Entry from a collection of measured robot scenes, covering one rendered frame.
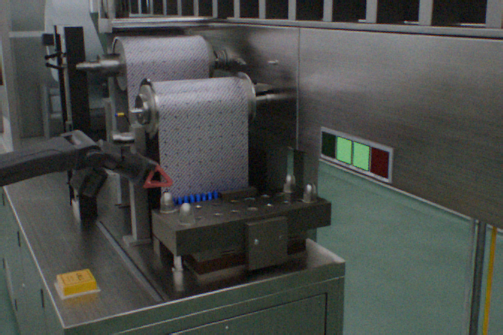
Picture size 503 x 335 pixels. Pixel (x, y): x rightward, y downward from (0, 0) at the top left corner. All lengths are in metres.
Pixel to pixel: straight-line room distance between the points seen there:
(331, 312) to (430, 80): 0.65
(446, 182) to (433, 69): 0.20
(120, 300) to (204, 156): 0.41
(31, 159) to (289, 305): 0.65
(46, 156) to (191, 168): 0.37
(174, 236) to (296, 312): 0.35
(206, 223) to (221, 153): 0.25
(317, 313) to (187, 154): 0.50
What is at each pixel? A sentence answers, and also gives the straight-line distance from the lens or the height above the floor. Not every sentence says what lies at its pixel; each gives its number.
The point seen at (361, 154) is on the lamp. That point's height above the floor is 1.19.
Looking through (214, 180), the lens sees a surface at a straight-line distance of 1.53.
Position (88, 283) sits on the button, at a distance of 1.36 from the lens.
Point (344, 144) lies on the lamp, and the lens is 1.33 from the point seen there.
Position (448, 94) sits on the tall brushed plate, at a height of 1.34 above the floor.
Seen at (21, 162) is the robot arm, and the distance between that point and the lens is 1.27.
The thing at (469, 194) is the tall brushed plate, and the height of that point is 1.18.
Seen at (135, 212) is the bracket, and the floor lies 0.99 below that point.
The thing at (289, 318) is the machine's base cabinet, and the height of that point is 0.79.
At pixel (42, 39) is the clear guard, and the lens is 2.41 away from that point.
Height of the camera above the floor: 1.50
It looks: 15 degrees down
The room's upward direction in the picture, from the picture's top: straight up
